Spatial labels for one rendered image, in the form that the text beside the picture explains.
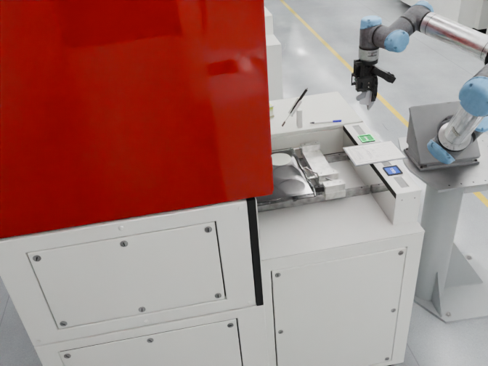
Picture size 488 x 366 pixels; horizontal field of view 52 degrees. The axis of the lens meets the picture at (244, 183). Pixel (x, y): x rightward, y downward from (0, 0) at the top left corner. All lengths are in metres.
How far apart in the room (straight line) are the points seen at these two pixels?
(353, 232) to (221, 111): 0.84
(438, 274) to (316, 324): 0.83
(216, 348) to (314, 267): 0.44
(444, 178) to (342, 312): 0.69
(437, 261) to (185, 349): 1.39
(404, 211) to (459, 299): 1.04
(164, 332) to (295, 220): 0.65
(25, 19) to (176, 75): 0.32
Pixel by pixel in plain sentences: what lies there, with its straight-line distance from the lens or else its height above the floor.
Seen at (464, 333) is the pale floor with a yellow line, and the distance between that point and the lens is 2.70.
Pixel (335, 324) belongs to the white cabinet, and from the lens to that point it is 2.07.
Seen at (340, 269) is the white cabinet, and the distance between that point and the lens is 1.86.
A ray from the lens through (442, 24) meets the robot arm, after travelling 1.87.
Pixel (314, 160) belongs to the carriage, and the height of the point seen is 0.88.
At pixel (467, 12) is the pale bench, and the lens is 6.57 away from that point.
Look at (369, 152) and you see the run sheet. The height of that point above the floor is 0.96.
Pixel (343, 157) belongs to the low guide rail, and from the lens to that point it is 2.24.
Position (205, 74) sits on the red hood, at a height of 1.58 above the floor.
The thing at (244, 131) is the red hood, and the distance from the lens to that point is 1.22.
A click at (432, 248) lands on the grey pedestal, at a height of 0.36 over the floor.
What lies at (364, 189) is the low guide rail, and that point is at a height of 0.84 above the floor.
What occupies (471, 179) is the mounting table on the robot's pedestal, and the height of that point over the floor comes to 0.82.
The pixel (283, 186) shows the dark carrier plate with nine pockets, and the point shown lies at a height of 0.90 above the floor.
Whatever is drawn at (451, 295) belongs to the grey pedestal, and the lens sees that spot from 2.83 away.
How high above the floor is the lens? 1.99
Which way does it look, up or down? 33 degrees down
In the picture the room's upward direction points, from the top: 5 degrees counter-clockwise
